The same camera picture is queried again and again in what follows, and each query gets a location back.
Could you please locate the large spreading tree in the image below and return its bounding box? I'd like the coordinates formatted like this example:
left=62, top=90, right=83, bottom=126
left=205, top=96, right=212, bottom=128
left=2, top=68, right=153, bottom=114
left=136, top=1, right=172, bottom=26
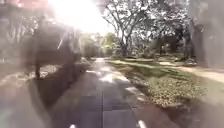
left=99, top=0, right=158, bottom=58

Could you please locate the grey stone slab path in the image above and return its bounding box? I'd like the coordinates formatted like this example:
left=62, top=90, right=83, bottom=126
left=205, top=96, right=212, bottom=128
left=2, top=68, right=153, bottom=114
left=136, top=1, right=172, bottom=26
left=49, top=57, right=181, bottom=128

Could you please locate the leaf-strewn grass ground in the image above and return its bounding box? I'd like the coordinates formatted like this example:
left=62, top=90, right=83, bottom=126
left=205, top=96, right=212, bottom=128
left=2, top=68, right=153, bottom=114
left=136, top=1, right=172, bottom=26
left=105, top=58, right=224, bottom=128

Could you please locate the tree with dark trunk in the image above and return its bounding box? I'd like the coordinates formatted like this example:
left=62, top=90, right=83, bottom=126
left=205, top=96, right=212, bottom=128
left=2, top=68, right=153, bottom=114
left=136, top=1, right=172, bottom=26
left=18, top=13, right=83, bottom=81

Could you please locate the row of trees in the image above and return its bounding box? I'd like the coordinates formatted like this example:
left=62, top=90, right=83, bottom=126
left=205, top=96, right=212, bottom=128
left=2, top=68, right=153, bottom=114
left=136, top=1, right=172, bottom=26
left=146, top=0, right=224, bottom=68

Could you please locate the pale side path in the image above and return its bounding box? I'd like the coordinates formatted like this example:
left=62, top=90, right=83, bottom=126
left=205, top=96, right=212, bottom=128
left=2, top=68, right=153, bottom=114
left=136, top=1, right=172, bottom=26
left=159, top=61, right=224, bottom=84

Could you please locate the leaf-strewn bare ground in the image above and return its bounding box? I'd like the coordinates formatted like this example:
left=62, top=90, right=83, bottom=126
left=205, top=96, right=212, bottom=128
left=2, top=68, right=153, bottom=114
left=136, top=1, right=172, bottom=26
left=0, top=59, right=96, bottom=128

